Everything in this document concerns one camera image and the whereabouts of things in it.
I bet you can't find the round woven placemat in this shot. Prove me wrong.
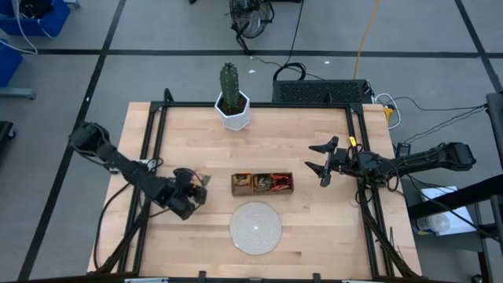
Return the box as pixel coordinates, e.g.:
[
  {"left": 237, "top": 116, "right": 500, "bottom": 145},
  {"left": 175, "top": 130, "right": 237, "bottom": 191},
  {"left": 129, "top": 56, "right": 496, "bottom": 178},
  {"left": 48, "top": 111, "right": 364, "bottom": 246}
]
[{"left": 229, "top": 200, "right": 283, "bottom": 256}]

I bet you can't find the black left camera cable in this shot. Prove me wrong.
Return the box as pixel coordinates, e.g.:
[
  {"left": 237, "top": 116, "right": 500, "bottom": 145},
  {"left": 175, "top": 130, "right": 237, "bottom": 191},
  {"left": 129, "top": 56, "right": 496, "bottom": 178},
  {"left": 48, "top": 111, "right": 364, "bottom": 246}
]
[{"left": 172, "top": 167, "right": 206, "bottom": 186}]

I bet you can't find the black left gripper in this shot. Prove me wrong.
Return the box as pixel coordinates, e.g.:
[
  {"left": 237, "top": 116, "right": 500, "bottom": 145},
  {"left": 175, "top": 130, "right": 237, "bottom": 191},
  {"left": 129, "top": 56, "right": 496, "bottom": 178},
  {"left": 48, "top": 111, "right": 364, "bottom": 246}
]
[{"left": 171, "top": 175, "right": 208, "bottom": 208}]

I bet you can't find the white box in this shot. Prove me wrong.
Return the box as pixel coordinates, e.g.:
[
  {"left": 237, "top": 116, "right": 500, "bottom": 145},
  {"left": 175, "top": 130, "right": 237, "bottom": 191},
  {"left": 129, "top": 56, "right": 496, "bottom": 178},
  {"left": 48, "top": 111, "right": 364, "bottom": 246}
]
[{"left": 419, "top": 185, "right": 477, "bottom": 237}]

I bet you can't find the blue storage bin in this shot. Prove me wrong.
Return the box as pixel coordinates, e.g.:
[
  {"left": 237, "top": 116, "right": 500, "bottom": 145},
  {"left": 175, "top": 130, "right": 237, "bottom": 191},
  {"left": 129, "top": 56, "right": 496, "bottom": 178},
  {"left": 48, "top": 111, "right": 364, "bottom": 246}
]
[
  {"left": 0, "top": 0, "right": 72, "bottom": 38},
  {"left": 0, "top": 38, "right": 24, "bottom": 88}
]

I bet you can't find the black computer tower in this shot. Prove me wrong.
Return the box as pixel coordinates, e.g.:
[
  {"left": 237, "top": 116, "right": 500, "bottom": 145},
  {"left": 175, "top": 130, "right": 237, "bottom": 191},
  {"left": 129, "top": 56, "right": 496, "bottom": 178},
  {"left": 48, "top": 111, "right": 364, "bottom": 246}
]
[{"left": 272, "top": 79, "right": 373, "bottom": 105}]

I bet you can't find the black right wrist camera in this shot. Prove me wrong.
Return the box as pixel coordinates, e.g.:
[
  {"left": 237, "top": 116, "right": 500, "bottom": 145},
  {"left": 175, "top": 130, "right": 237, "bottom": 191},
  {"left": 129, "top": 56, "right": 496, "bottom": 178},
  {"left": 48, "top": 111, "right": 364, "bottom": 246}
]
[{"left": 355, "top": 151, "right": 381, "bottom": 175}]

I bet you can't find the black floor fan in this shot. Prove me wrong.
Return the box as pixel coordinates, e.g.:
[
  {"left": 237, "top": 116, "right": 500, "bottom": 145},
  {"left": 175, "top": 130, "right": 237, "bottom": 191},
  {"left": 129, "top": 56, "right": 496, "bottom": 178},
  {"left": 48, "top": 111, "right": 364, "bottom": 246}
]
[{"left": 229, "top": 0, "right": 275, "bottom": 54}]

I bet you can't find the white hexagonal plant pot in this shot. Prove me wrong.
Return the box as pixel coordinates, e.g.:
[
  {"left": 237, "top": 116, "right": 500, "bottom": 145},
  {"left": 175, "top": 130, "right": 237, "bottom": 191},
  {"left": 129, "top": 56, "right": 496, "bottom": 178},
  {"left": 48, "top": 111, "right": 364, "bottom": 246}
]
[{"left": 214, "top": 90, "right": 252, "bottom": 132}]

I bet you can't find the wooden compartment box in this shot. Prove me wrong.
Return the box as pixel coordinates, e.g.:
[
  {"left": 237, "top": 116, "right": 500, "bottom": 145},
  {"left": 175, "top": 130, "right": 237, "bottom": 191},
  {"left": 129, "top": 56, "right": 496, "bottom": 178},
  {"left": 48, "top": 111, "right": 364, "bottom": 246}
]
[{"left": 230, "top": 171, "right": 296, "bottom": 197}]

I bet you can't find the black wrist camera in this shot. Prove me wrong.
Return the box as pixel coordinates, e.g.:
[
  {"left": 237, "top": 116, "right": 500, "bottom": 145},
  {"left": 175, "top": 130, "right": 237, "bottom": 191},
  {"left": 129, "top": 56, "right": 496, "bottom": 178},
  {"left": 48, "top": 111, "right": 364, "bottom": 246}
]
[
  {"left": 355, "top": 151, "right": 381, "bottom": 175},
  {"left": 167, "top": 195, "right": 196, "bottom": 221}
]

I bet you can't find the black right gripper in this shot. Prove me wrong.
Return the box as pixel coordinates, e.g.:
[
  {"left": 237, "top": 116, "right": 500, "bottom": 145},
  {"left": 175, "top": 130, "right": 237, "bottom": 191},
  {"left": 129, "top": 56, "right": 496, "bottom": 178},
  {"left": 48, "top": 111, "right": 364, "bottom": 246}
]
[{"left": 304, "top": 135, "right": 357, "bottom": 188}]

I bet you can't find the green cactus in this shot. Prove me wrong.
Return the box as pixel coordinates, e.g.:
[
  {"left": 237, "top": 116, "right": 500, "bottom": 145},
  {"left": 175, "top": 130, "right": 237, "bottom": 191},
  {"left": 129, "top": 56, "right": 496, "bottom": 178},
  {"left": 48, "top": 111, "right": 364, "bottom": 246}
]
[{"left": 218, "top": 61, "right": 240, "bottom": 111}]

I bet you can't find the white blue can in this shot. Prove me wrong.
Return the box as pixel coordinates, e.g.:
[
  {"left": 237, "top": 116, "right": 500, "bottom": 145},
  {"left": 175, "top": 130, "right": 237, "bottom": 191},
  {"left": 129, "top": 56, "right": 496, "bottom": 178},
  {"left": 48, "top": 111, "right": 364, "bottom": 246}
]
[{"left": 411, "top": 213, "right": 452, "bottom": 237}]

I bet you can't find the grey metal platform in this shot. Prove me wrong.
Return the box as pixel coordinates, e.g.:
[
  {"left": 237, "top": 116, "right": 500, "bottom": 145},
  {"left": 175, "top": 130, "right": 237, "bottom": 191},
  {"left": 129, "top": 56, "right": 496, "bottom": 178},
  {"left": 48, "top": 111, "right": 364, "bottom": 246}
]
[{"left": 0, "top": 86, "right": 37, "bottom": 100}]

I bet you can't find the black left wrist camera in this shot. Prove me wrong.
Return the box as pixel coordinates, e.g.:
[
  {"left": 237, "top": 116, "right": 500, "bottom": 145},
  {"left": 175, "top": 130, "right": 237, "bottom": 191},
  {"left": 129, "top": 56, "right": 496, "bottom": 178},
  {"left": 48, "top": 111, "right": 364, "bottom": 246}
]
[{"left": 167, "top": 195, "right": 196, "bottom": 221}]

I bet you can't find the yellow hanging cable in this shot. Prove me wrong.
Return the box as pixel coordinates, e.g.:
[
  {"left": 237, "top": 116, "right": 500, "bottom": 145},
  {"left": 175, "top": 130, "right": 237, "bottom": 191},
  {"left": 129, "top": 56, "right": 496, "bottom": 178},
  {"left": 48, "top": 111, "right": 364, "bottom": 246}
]
[{"left": 352, "top": 0, "right": 382, "bottom": 80}]

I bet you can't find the black metal cart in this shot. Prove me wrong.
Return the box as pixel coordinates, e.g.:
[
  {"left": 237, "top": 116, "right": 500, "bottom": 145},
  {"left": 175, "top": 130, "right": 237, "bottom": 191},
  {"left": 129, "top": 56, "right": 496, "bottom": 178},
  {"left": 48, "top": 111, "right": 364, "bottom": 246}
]
[{"left": 406, "top": 92, "right": 503, "bottom": 283}]

